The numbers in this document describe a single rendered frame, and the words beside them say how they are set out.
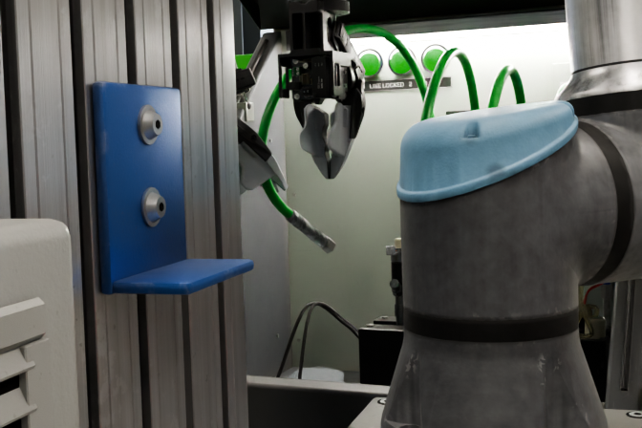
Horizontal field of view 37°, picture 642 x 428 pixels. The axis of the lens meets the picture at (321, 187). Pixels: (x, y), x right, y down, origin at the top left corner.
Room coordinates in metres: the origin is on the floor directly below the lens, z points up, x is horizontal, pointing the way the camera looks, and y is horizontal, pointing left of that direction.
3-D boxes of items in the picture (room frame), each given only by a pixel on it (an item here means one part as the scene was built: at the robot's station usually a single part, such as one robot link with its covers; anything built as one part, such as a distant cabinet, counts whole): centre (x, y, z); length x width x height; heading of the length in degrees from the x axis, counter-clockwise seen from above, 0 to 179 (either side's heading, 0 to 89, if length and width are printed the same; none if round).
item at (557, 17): (1.61, -0.22, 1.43); 0.54 x 0.03 x 0.02; 67
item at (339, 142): (1.15, -0.02, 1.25); 0.06 x 0.03 x 0.09; 157
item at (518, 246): (0.64, -0.12, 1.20); 0.13 x 0.12 x 0.14; 116
